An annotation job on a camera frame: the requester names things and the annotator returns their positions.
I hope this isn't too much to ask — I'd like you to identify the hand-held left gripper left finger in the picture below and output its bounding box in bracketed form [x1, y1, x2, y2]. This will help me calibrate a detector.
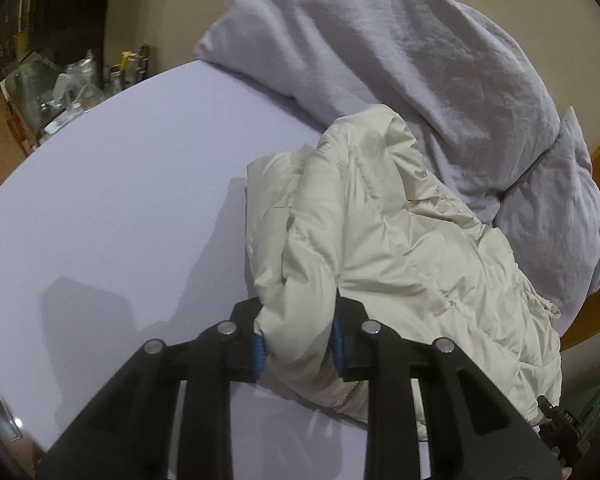
[35, 297, 268, 480]

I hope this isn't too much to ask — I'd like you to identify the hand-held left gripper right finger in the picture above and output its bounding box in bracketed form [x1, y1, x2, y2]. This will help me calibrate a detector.
[331, 296, 571, 480]

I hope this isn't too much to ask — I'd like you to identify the white puffer jacket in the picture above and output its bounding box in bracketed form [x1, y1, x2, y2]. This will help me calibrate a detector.
[244, 104, 563, 443]

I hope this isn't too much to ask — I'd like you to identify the bed with lavender sheet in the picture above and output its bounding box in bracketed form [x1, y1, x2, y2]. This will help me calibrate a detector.
[0, 57, 581, 480]

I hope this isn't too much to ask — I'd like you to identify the clear glassware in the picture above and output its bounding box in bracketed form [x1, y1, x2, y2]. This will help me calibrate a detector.
[40, 50, 106, 121]

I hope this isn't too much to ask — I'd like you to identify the glass nightstand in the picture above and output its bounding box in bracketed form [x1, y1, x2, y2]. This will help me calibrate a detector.
[0, 45, 156, 156]

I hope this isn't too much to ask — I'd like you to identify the black flat screen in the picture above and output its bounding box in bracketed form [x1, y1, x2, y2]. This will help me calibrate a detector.
[35, 0, 112, 78]

